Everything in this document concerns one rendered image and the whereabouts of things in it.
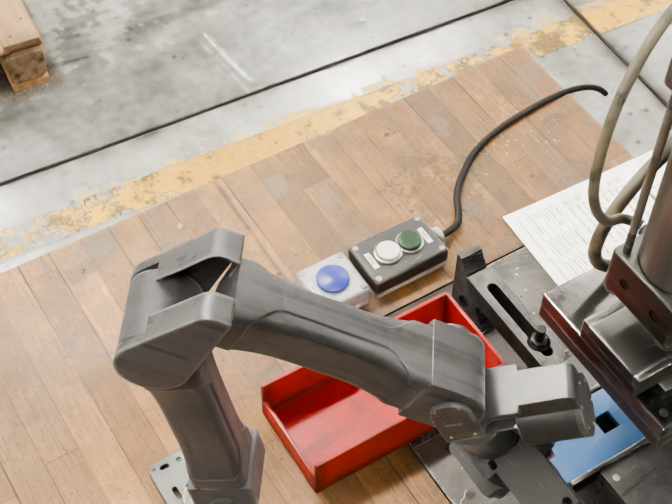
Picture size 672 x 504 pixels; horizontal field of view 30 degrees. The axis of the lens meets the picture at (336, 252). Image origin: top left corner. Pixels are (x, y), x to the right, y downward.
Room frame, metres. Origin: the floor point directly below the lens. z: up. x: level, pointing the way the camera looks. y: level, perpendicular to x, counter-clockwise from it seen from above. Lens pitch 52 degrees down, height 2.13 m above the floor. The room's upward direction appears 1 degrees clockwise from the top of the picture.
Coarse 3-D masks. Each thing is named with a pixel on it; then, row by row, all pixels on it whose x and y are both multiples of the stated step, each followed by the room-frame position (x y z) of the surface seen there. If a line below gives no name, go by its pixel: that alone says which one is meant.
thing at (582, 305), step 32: (576, 288) 0.74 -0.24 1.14; (544, 320) 0.73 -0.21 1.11; (576, 320) 0.70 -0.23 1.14; (608, 320) 0.67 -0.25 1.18; (576, 352) 0.68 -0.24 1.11; (608, 352) 0.64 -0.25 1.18; (640, 352) 0.64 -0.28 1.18; (608, 384) 0.64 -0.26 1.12; (640, 384) 0.61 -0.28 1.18; (640, 416) 0.61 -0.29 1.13
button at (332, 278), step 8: (320, 272) 0.91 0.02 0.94; (328, 272) 0.91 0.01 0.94; (336, 272) 0.91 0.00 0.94; (344, 272) 0.91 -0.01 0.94; (320, 280) 0.90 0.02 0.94; (328, 280) 0.90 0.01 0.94; (336, 280) 0.90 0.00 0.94; (344, 280) 0.90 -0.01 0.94; (320, 288) 0.89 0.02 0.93; (328, 288) 0.89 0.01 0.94; (336, 288) 0.89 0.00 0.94; (344, 288) 0.89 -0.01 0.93
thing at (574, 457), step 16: (608, 400) 0.71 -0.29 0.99; (624, 416) 0.69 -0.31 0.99; (608, 432) 0.67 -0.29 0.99; (624, 432) 0.67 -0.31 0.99; (640, 432) 0.67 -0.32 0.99; (560, 448) 0.65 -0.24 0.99; (576, 448) 0.65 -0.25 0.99; (592, 448) 0.65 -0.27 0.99; (608, 448) 0.65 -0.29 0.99; (624, 448) 0.65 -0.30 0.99; (560, 464) 0.63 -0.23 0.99; (576, 464) 0.63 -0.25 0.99; (592, 464) 0.63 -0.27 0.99
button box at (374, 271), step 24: (552, 96) 1.24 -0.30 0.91; (480, 144) 1.15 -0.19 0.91; (456, 192) 1.06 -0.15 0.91; (456, 216) 1.02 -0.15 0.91; (384, 240) 0.97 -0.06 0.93; (432, 240) 0.97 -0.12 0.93; (360, 264) 0.93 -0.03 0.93; (384, 264) 0.93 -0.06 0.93; (408, 264) 0.93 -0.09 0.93; (432, 264) 0.94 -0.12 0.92; (384, 288) 0.90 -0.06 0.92
